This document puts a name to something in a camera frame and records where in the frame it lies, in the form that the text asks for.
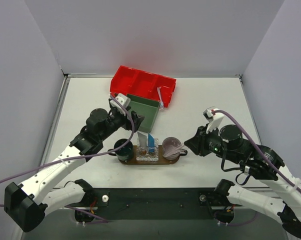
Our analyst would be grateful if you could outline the lilac enamel mug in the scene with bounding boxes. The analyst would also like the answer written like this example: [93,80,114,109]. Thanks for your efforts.
[162,137,188,161]

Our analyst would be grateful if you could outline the clear textured glass holder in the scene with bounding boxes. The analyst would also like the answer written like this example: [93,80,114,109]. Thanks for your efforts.
[136,146,159,162]

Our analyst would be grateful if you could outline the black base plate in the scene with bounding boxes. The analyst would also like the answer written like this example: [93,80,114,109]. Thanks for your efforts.
[72,187,232,221]

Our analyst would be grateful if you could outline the wooden oval tray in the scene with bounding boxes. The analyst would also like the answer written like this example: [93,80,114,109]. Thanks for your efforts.
[119,145,181,166]

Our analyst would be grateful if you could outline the blue toothpaste tube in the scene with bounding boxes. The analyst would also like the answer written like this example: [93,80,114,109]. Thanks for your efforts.
[148,133,156,153]

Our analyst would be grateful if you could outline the white toothpaste tube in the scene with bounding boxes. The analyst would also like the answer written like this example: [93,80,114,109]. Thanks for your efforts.
[137,132,147,148]

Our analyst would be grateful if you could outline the red plastic organizer bin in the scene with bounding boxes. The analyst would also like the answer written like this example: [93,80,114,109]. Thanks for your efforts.
[109,65,177,108]

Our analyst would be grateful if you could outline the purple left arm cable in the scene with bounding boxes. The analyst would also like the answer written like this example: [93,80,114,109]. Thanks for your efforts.
[0,93,136,223]

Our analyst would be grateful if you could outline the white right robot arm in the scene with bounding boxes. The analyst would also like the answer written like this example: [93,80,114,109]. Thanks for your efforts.
[184,125,301,239]

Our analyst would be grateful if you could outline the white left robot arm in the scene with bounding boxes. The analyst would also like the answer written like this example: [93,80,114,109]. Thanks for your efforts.
[4,104,144,233]

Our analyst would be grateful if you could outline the green metal box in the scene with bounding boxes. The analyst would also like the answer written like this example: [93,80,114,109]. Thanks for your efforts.
[126,94,160,133]

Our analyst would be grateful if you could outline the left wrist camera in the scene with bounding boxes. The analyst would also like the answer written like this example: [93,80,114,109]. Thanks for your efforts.
[109,93,131,115]

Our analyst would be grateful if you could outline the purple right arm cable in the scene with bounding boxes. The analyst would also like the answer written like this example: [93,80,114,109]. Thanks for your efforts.
[210,108,301,227]

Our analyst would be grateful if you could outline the dark green mug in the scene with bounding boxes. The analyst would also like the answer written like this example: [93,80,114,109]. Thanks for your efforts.
[109,138,134,162]

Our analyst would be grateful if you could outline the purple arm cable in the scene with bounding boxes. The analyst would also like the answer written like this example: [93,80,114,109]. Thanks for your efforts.
[210,108,301,227]
[0,93,136,223]

